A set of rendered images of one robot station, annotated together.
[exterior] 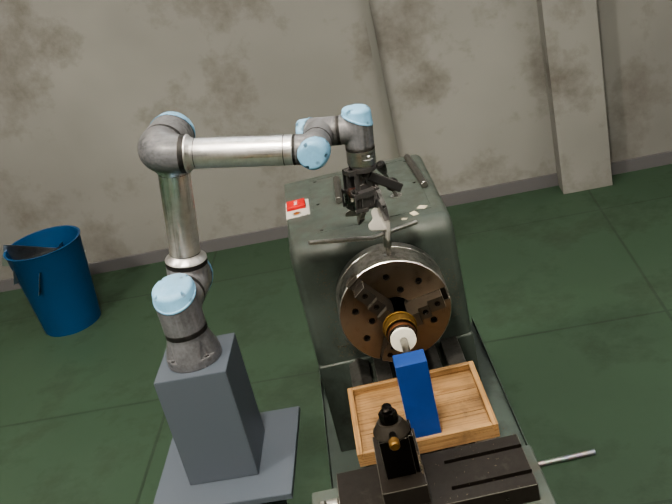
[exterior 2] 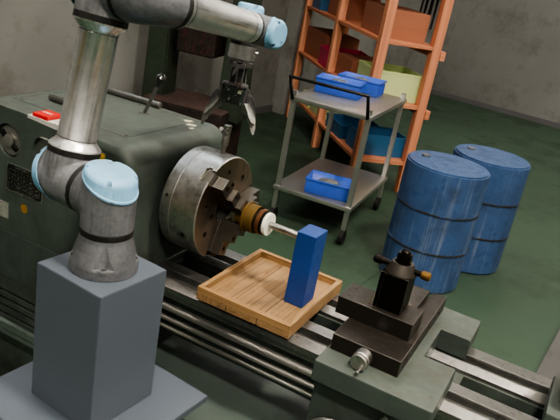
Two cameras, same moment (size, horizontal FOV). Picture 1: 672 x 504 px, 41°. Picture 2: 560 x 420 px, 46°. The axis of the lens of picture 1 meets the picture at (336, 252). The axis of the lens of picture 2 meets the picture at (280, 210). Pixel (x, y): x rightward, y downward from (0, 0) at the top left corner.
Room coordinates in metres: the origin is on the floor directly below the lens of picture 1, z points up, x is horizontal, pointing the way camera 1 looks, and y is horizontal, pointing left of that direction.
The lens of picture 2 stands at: (1.29, 1.50, 1.82)
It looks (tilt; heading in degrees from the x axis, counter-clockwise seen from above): 21 degrees down; 293
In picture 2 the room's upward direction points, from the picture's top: 11 degrees clockwise
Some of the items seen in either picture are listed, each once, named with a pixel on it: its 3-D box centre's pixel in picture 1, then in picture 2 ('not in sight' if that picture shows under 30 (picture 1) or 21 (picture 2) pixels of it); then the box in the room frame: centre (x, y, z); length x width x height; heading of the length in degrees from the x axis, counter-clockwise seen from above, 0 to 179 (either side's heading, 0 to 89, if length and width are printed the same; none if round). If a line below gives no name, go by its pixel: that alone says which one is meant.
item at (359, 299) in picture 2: (400, 468); (379, 310); (1.60, -0.03, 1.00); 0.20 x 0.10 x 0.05; 178
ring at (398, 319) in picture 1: (400, 329); (252, 217); (2.05, -0.12, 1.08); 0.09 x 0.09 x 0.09; 88
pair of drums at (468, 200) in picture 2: not in sight; (456, 213); (1.84, -2.81, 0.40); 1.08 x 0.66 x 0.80; 85
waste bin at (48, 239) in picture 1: (52, 280); not in sight; (4.87, 1.67, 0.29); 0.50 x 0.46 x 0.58; 83
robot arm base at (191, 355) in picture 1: (190, 342); (105, 246); (2.13, 0.44, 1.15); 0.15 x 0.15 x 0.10
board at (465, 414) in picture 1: (419, 411); (272, 289); (1.94, -0.12, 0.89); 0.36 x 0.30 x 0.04; 88
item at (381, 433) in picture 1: (390, 425); (402, 267); (1.57, -0.03, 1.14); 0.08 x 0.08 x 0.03
